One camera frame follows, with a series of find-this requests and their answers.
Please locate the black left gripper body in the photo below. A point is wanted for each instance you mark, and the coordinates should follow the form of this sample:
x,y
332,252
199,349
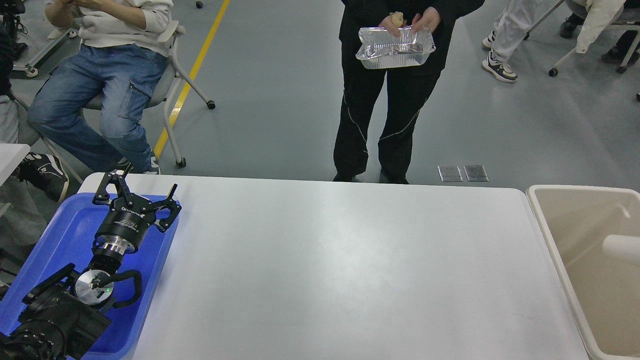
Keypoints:
x,y
127,222

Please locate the white paper cup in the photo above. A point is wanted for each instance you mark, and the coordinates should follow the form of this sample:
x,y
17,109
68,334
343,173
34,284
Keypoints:
x,y
625,248

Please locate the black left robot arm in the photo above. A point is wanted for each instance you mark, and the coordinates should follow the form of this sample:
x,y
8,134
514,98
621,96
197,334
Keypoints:
x,y
85,290

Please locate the black and white sneaker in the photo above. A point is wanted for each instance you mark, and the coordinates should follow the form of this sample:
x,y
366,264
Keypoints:
x,y
44,171

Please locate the seated person in jeans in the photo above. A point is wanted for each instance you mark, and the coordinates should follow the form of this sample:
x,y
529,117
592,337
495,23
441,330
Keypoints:
x,y
93,102

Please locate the white rolling chair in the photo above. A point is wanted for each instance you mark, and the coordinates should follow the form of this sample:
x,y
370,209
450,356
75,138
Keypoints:
x,y
174,75

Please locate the aluminium foil tray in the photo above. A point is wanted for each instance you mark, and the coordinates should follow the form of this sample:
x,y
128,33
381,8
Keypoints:
x,y
382,50

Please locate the person in black clothes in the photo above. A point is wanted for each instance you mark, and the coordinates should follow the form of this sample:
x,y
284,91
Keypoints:
x,y
408,88

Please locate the beige plastic bin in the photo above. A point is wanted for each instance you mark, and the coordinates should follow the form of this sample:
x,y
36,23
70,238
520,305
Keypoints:
x,y
599,279

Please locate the person in olive trousers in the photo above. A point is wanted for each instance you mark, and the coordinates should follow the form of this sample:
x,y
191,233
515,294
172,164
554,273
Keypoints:
x,y
598,15

